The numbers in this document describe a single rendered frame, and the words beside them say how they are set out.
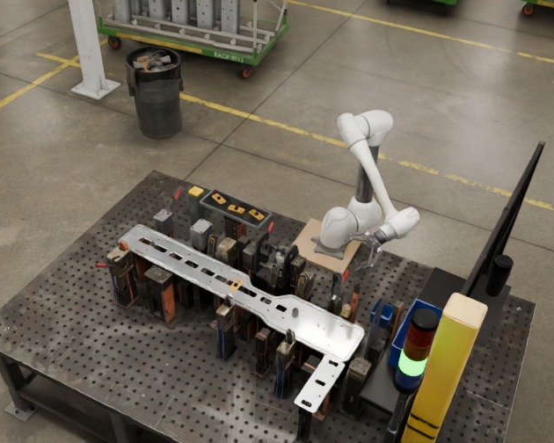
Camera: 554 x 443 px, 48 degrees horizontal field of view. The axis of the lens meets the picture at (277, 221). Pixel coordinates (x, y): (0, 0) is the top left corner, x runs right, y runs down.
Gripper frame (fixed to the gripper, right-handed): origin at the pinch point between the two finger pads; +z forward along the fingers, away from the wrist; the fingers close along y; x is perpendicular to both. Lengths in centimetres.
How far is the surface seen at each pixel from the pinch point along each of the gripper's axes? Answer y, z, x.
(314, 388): -43, 48, 38
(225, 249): 38, 50, 5
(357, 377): -49, 30, 34
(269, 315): -4, 48, 17
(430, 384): -60, 14, 114
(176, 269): 43, 76, 7
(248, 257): 28, 42, 4
